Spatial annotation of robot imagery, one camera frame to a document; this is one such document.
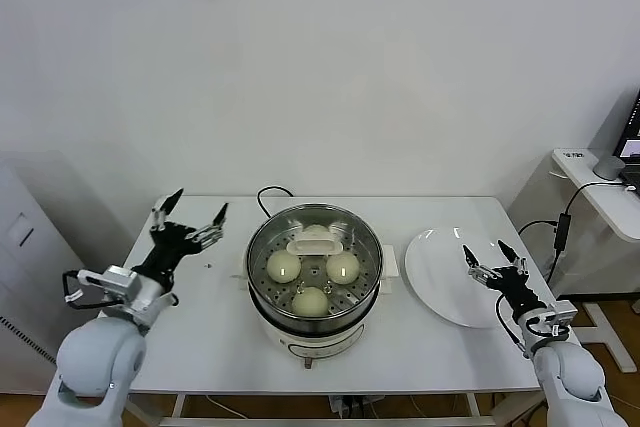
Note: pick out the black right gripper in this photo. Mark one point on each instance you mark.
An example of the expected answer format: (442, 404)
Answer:
(517, 287)

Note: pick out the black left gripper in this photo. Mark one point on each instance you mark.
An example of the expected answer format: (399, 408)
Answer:
(167, 252)

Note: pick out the round glass pot lid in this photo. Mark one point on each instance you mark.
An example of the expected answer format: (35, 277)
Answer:
(315, 246)

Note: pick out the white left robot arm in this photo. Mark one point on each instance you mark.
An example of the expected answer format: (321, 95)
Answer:
(100, 357)

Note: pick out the stainless steel steamer basket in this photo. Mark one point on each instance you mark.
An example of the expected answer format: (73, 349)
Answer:
(360, 242)

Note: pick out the round white plate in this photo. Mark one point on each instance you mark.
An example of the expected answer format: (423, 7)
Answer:
(440, 277)

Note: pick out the white label black text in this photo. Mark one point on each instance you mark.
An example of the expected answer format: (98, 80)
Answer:
(575, 154)

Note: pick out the grey round puck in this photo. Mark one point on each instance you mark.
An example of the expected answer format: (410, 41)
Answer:
(609, 167)

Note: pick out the grey metal cabinet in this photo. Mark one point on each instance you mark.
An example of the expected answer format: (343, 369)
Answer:
(30, 272)

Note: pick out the black laptop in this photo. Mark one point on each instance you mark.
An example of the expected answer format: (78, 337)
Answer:
(631, 137)

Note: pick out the white power strip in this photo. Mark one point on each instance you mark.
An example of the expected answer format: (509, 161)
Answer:
(350, 403)

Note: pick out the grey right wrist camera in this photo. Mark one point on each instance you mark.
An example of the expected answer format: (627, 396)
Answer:
(557, 317)

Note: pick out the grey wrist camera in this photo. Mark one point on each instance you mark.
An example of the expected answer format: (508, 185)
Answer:
(557, 317)
(120, 284)

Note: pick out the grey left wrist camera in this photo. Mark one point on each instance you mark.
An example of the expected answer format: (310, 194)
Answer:
(120, 284)

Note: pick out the white table frame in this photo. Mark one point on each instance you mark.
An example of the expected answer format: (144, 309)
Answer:
(178, 404)

